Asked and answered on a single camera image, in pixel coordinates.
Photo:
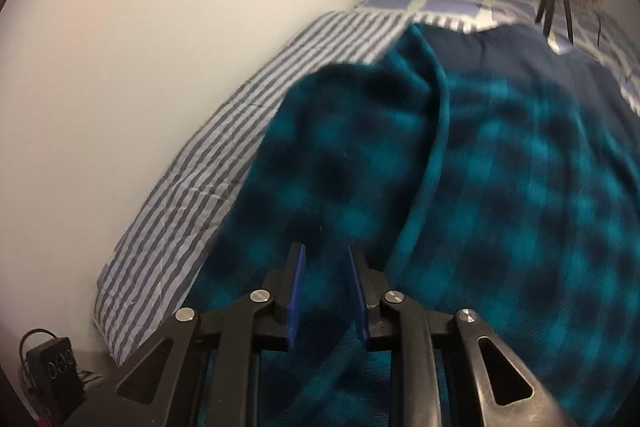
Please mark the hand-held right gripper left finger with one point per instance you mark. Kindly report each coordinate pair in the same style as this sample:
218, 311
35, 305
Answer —
297, 293

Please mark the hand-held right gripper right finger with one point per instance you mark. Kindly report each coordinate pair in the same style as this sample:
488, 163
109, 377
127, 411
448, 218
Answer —
358, 298

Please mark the blue white striped bed sheet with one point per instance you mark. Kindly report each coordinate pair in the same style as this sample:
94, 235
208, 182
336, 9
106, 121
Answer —
225, 147

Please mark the teal plaid fleece garment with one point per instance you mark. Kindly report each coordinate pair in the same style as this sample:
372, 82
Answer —
475, 157

